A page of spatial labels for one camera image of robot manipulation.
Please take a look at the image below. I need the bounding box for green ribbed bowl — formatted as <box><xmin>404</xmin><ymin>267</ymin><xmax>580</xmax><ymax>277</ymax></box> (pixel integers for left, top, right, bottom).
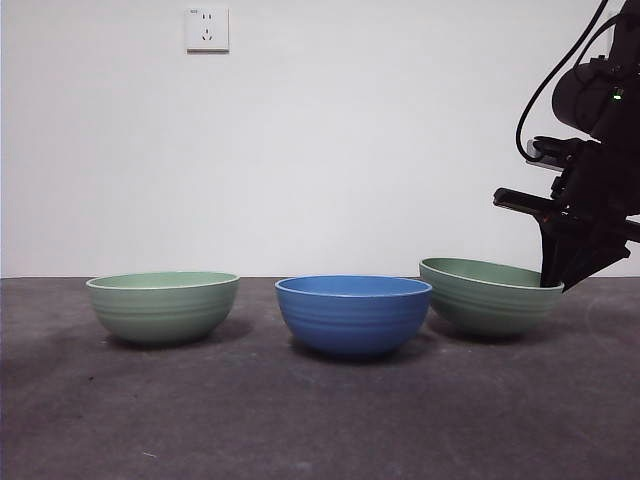
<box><xmin>418</xmin><ymin>257</ymin><xmax>565</xmax><ymax>337</ymax></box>
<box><xmin>85</xmin><ymin>271</ymin><xmax>240</xmax><ymax>345</ymax></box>

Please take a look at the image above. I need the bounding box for blue ribbed bowl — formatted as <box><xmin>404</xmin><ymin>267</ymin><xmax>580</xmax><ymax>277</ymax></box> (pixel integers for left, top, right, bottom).
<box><xmin>274</xmin><ymin>275</ymin><xmax>433</xmax><ymax>358</ymax></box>

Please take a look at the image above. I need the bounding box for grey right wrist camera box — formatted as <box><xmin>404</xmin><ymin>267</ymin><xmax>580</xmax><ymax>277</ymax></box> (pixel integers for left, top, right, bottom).
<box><xmin>526</xmin><ymin>135</ymin><xmax>576</xmax><ymax>174</ymax></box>

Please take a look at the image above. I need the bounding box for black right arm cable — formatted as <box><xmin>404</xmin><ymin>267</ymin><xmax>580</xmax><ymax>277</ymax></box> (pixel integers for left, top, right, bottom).
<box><xmin>515</xmin><ymin>0</ymin><xmax>626</xmax><ymax>164</ymax></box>

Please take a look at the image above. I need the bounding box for white wall socket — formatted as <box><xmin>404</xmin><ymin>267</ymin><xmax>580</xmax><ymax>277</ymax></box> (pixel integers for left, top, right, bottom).
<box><xmin>185</xmin><ymin>6</ymin><xmax>231</xmax><ymax>54</ymax></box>

